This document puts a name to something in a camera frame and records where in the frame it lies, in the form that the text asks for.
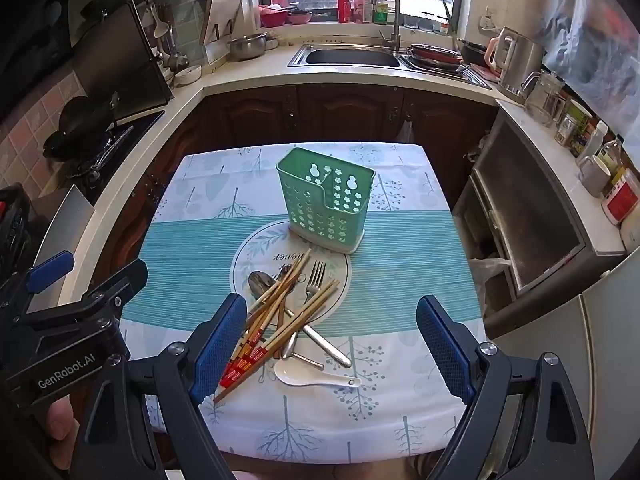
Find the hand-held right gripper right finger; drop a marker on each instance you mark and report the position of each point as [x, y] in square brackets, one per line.
[445, 350]

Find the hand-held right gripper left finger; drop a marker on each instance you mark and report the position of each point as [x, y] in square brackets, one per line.
[220, 345]

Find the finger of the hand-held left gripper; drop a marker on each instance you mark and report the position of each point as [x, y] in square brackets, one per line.
[50, 266]
[120, 277]

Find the group of wooden chopsticks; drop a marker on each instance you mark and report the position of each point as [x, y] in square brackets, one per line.
[260, 345]

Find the steel spoon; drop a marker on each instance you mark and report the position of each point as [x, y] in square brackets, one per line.
[260, 282]

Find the small bronze spoon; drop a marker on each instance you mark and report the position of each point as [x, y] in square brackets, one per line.
[286, 272]

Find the steel fork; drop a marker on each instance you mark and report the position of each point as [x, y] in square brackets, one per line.
[314, 277]

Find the green plastic utensil holder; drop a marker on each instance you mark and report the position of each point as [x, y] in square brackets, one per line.
[320, 210]

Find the person's left hand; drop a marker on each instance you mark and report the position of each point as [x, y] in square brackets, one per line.
[60, 425]

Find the leaf printed tablecloth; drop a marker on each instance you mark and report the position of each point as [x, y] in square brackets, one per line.
[190, 270]

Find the white plastic bag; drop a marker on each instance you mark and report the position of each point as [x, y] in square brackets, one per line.
[492, 280]

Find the black gas stove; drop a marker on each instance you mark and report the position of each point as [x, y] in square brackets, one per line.
[120, 150]

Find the black wok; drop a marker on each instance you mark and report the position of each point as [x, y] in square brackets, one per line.
[75, 125]

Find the white refrigerator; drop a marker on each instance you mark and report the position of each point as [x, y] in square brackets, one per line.
[600, 360]

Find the grey appliance with glass door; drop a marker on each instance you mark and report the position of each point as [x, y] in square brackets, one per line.
[530, 210]

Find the small white bowl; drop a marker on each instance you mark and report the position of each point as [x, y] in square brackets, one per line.
[187, 75]

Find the black glossy panel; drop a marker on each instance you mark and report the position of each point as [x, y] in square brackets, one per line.
[115, 60]

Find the white hanging towel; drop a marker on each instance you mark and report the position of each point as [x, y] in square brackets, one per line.
[405, 132]

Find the white mug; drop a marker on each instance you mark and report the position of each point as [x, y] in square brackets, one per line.
[594, 177]

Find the red label container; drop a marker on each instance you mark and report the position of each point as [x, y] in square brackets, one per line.
[620, 200]

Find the hanging steel ladles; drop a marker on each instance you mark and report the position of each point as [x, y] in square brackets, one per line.
[167, 40]

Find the small spice jar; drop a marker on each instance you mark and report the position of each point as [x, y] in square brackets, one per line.
[565, 130]

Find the white plastic bottle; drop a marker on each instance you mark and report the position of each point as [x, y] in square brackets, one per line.
[594, 142]

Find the clear glass bottle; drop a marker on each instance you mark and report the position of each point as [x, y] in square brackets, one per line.
[614, 157]

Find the brown wooden base cabinets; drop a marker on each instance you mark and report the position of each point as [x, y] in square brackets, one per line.
[330, 110]

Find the green label can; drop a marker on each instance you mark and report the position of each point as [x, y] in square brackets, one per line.
[580, 127]

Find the steel pot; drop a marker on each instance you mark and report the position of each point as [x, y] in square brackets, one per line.
[247, 47]

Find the glass pitcher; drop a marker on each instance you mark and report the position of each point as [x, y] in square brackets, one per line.
[542, 97]

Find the wooden cutting board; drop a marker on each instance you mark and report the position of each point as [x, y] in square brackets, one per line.
[220, 10]

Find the white electric kettle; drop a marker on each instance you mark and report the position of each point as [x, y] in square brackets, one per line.
[520, 65]

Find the red pan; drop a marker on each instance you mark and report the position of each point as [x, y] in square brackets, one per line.
[435, 55]

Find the black pot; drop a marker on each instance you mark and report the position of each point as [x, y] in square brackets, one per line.
[472, 52]

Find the pink bowl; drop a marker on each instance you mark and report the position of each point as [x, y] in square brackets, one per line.
[300, 17]
[272, 17]

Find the steel kitchen sink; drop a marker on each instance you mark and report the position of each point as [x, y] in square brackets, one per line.
[350, 56]

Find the steel faucet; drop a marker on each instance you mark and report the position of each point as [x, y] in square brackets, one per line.
[395, 20]

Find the green bottle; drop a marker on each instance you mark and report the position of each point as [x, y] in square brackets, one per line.
[381, 12]

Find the red spray bottle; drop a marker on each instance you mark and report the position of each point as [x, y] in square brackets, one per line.
[344, 2]

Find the pink bottle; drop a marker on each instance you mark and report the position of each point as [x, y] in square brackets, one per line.
[362, 5]

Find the crumpled plastic wall sheet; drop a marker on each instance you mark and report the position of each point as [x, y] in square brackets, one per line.
[595, 35]

